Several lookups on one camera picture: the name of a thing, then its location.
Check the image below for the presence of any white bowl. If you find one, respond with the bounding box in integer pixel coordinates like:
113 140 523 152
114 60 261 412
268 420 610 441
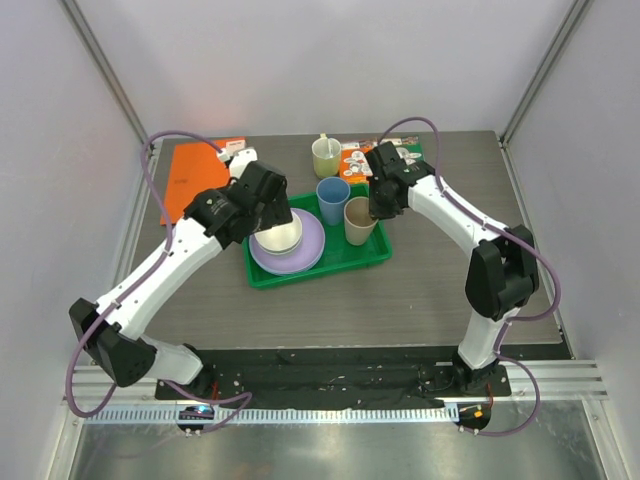
254 212 303 255

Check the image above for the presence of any beige cup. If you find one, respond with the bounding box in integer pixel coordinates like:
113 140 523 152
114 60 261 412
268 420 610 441
344 196 378 246

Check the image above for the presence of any blue cup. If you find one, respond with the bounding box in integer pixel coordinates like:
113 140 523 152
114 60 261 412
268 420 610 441
316 177 351 226

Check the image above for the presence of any purple plate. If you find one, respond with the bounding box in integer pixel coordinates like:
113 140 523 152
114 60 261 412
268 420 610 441
248 208 325 276

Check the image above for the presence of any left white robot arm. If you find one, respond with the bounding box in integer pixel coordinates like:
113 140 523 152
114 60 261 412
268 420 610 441
69 160 292 399

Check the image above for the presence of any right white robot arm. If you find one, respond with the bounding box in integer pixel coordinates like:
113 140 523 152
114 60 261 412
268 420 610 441
365 142 539 395

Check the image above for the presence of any green plastic bin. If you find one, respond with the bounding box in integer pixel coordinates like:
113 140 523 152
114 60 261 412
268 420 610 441
243 192 392 289

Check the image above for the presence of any orange book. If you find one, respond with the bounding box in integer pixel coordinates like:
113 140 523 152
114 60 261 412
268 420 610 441
339 140 377 185

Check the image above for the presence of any green book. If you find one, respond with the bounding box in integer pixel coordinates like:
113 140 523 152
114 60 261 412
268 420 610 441
389 136 425 165

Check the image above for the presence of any green cup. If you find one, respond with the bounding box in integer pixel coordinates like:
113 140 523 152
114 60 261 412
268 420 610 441
311 134 342 179

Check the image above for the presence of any orange folder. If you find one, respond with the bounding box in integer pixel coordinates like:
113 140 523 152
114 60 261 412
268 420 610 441
164 142 230 224

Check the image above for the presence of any white spoon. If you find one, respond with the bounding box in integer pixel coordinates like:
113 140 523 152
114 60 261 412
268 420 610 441
318 133 340 159

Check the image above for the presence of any white slotted cable duct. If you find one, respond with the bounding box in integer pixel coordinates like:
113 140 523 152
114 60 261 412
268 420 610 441
88 403 459 425

